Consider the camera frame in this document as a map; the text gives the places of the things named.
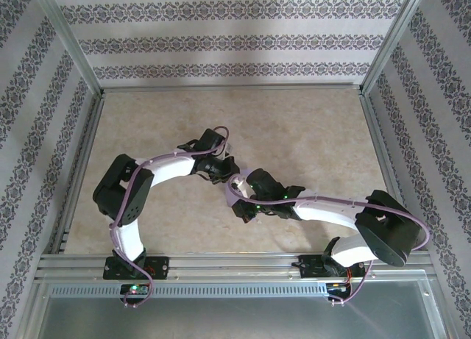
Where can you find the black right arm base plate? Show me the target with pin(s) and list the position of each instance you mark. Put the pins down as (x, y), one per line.
(309, 269)

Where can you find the grey metal sheet panel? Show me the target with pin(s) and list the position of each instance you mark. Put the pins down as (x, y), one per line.
(235, 317)

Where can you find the short aluminium table rail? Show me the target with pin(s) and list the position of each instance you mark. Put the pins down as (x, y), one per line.
(82, 162)
(385, 148)

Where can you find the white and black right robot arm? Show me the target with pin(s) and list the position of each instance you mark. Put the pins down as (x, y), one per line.
(324, 214)

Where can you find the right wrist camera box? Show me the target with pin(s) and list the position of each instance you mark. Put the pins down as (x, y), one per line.
(241, 186)

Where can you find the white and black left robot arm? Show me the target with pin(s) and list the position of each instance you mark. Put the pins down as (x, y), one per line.
(173, 170)

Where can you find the long aluminium table rail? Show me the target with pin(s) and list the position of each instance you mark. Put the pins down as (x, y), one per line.
(232, 86)

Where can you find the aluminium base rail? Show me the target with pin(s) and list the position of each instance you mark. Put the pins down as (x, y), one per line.
(235, 265)

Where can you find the circuit board with yellow connector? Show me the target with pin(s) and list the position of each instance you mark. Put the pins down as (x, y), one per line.
(336, 287)

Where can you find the aluminium frame post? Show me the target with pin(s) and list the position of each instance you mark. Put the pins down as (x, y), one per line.
(68, 37)
(393, 37)

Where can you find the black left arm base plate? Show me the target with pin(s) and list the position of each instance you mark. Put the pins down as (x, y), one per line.
(162, 267)

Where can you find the circuit board with green light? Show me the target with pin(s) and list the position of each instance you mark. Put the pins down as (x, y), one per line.
(134, 289)

